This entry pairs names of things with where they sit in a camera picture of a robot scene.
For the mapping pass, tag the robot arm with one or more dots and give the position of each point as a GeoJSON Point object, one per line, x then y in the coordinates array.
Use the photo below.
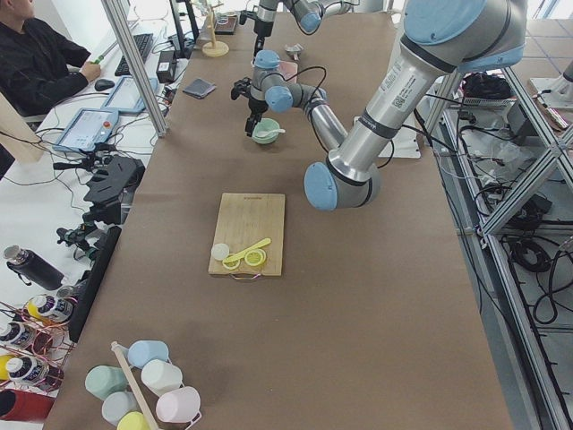
{"type": "Point", "coordinates": [308, 16]}
{"type": "Point", "coordinates": [439, 38]}

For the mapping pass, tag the teach pendant tablet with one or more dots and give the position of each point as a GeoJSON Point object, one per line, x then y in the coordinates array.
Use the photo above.
{"type": "Point", "coordinates": [88, 128]}
{"type": "Point", "coordinates": [124, 97]}

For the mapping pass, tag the white plastic cup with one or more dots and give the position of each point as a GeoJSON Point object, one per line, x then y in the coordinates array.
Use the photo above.
{"type": "Point", "coordinates": [161, 377]}

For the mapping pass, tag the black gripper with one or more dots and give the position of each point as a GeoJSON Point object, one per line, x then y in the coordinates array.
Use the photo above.
{"type": "Point", "coordinates": [256, 107]}
{"type": "Point", "coordinates": [262, 28]}

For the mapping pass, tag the black water bottle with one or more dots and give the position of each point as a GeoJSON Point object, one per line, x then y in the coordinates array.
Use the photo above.
{"type": "Point", "coordinates": [32, 268]}

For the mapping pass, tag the metal ice scoop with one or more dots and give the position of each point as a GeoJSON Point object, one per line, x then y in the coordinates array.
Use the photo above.
{"type": "Point", "coordinates": [294, 51]}

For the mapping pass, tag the yellow plastic spoon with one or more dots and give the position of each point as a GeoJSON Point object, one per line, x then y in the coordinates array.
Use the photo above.
{"type": "Point", "coordinates": [241, 254]}

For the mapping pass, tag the blue plastic cup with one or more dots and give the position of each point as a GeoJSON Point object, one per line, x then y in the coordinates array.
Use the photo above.
{"type": "Point", "coordinates": [142, 351]}

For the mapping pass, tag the wooden cup stand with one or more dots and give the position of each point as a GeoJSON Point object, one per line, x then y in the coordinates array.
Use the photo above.
{"type": "Point", "coordinates": [207, 41]}

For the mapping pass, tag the grey plastic cup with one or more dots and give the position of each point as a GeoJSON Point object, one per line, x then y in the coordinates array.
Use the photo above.
{"type": "Point", "coordinates": [117, 405]}

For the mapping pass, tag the pink bowl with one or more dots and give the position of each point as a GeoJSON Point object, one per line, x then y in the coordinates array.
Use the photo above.
{"type": "Point", "coordinates": [288, 70]}

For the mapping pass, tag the yellow plastic cup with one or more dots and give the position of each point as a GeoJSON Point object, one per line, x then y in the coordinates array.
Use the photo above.
{"type": "Point", "coordinates": [133, 421]}

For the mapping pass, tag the grey folded cloth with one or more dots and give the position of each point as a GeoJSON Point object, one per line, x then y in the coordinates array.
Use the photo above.
{"type": "Point", "coordinates": [199, 88]}

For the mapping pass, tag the wooden cutting board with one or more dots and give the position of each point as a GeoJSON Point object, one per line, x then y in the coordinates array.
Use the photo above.
{"type": "Point", "coordinates": [246, 219]}

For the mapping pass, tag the lemon slice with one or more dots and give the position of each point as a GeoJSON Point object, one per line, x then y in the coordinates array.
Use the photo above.
{"type": "Point", "coordinates": [231, 265]}
{"type": "Point", "coordinates": [255, 257]}

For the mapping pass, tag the green plastic cup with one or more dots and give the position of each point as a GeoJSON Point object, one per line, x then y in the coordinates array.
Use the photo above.
{"type": "Point", "coordinates": [104, 380]}

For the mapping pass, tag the seated person in black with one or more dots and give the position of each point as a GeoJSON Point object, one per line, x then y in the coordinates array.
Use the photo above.
{"type": "Point", "coordinates": [39, 66]}

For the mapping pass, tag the black computer mouse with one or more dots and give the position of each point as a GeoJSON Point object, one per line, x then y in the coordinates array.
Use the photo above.
{"type": "Point", "coordinates": [103, 84]}

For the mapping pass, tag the pink plastic cup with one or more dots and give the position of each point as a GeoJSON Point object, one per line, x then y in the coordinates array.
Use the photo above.
{"type": "Point", "coordinates": [182, 405]}

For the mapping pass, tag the aluminium frame post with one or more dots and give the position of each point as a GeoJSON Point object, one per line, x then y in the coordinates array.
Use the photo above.
{"type": "Point", "coordinates": [117, 19]}

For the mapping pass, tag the white onion half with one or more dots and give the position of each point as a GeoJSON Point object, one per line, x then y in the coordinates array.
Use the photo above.
{"type": "Point", "coordinates": [220, 251]}

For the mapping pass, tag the black tray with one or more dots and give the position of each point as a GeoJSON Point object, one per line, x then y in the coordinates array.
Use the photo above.
{"type": "Point", "coordinates": [225, 24]}

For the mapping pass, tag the white ceramic spoon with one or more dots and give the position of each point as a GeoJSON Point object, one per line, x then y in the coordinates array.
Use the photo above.
{"type": "Point", "coordinates": [265, 133]}

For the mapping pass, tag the mint green bowl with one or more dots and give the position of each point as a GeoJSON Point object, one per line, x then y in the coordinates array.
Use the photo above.
{"type": "Point", "coordinates": [266, 124]}

